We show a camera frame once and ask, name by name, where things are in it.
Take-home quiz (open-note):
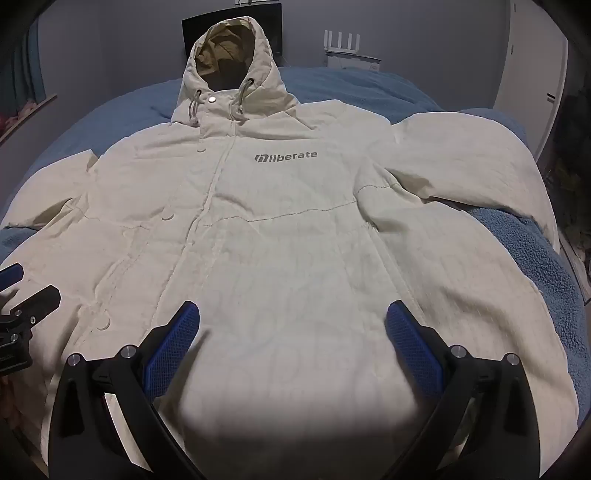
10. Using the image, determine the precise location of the black monitor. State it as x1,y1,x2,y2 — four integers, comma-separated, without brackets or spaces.
181,4,283,58

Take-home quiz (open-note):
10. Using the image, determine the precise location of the blue curtain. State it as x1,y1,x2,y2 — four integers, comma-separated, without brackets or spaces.
0,23,48,116

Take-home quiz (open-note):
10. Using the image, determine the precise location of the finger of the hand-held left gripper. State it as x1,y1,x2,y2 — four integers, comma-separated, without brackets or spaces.
0,262,25,291
0,284,62,332

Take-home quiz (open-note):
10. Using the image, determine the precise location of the cream hooded jacket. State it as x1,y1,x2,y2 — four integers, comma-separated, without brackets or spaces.
0,16,579,480

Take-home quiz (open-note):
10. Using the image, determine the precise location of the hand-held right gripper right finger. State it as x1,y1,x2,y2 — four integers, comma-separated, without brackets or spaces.
385,300,541,480

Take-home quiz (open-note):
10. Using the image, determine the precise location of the blue fleece blanket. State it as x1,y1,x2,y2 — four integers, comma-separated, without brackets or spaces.
0,65,591,418

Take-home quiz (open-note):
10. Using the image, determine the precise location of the wooden board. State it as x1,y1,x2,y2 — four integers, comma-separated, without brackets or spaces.
0,94,59,141

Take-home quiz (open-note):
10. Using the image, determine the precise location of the dark clutter pile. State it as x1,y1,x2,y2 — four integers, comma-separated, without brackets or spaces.
538,90,591,291

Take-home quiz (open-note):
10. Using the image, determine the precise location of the white router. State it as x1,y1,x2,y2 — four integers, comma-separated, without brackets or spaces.
322,30,371,55

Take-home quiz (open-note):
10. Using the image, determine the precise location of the white door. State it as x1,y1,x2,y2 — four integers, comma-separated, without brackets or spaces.
489,0,570,160

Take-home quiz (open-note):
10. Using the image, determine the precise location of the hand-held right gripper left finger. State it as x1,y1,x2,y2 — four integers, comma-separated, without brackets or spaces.
48,301,208,480

